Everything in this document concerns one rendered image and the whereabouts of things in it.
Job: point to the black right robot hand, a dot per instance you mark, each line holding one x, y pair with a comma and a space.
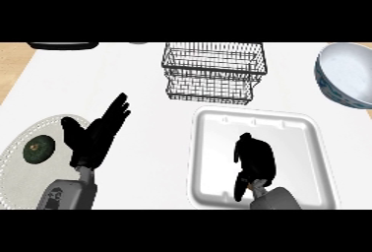
256, 157

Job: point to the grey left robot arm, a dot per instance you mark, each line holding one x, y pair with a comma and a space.
67, 193

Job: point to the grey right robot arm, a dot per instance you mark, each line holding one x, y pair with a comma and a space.
270, 197

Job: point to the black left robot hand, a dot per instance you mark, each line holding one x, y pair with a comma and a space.
95, 138

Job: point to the blue and white bowl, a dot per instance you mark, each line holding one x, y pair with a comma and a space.
348, 75

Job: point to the white round placemat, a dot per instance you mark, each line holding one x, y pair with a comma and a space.
28, 170

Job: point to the white foam tray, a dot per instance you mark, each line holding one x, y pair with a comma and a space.
261, 157

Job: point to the dark green round fruit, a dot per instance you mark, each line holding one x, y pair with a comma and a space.
38, 149

